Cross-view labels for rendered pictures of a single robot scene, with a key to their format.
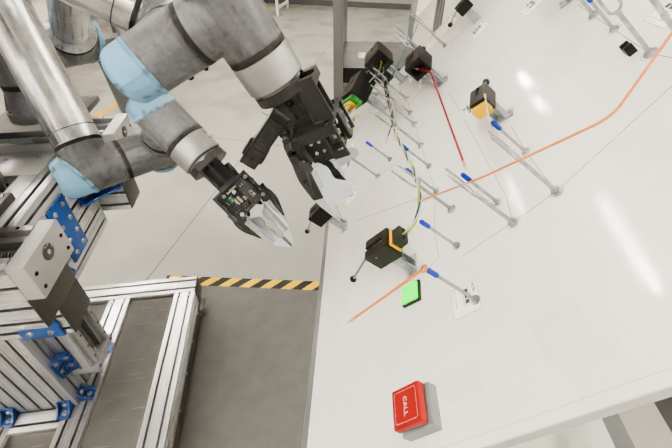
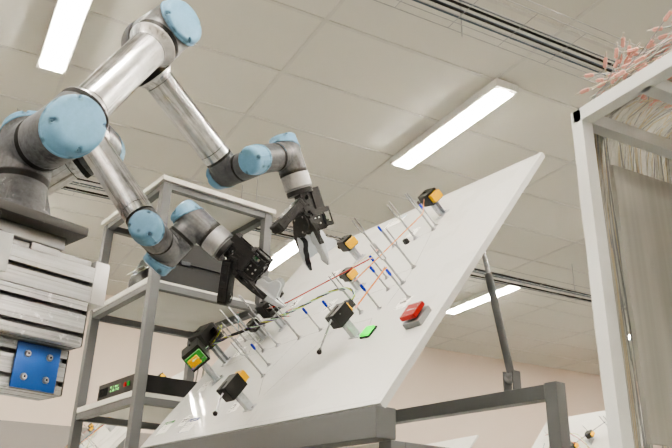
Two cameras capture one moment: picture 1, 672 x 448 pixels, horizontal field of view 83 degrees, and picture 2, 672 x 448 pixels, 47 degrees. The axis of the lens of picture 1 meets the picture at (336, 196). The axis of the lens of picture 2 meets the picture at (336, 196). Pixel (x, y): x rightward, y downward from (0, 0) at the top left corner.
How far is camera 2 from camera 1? 1.86 m
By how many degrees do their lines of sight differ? 73
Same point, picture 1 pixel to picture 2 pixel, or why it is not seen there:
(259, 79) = (304, 177)
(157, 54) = (275, 151)
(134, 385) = not seen: outside the picture
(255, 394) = not seen: outside the picture
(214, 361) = not seen: outside the picture
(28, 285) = (102, 285)
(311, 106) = (316, 199)
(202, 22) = (290, 149)
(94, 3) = (215, 142)
